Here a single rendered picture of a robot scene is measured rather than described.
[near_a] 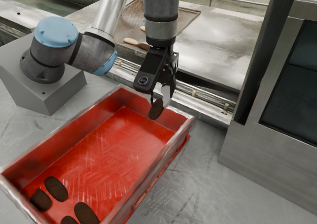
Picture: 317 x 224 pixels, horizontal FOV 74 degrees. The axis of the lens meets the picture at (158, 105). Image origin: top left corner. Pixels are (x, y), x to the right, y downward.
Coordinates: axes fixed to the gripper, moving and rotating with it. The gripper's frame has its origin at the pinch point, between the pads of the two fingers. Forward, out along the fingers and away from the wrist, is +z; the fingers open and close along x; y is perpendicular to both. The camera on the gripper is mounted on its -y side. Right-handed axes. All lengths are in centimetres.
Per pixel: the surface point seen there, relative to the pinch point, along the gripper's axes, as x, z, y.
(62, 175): 21.6, 16.9, -22.0
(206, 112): -13.5, 12.8, 15.9
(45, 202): 20.1, 15.8, -30.2
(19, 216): 24.6, 17.3, -35.1
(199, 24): 4, 4, 77
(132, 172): 2.7, 16.7, -13.9
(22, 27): 106, 9, 47
